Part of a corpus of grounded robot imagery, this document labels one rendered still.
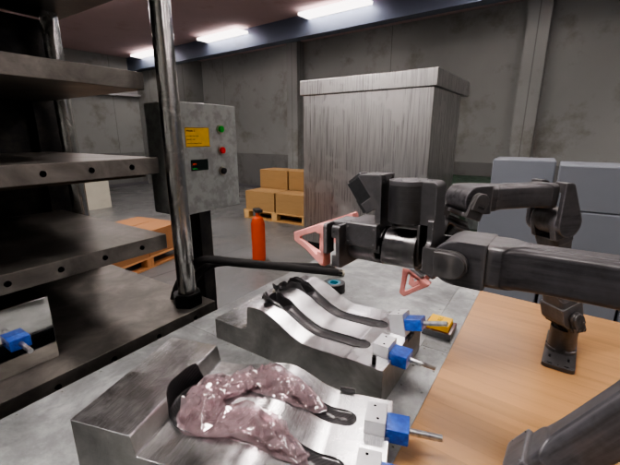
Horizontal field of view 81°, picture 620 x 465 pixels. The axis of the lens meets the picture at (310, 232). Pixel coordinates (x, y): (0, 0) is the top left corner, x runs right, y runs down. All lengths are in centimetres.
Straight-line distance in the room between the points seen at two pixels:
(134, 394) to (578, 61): 683
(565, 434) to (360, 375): 40
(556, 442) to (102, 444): 65
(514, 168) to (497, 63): 431
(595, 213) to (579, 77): 452
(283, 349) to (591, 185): 208
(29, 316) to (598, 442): 113
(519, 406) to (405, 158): 296
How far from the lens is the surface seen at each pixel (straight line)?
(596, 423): 56
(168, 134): 121
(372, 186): 52
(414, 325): 92
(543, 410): 98
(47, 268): 115
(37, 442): 94
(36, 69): 116
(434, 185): 49
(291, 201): 568
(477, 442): 85
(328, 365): 87
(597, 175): 259
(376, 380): 83
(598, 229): 263
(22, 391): 113
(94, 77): 122
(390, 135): 373
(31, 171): 110
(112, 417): 74
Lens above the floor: 136
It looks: 15 degrees down
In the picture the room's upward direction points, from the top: straight up
